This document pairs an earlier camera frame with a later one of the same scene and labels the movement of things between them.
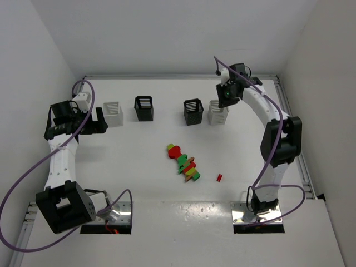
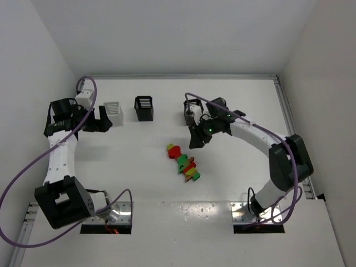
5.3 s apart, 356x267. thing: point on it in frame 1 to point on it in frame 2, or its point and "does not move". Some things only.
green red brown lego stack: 187,167 does not move
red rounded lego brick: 174,152 does not move
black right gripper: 219,96 to 201,133
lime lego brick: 170,146 does not move
